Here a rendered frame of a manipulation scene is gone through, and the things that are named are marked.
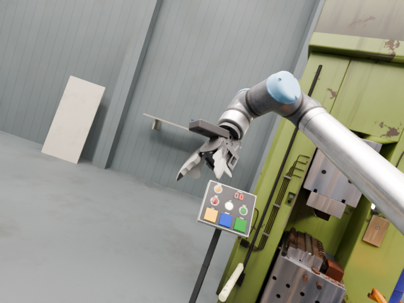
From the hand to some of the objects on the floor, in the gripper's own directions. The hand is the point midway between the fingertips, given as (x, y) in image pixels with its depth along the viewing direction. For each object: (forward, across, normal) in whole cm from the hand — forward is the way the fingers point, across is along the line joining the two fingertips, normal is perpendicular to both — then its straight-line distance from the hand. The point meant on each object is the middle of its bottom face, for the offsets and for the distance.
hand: (192, 178), depth 54 cm
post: (+40, +103, -131) cm, 171 cm away
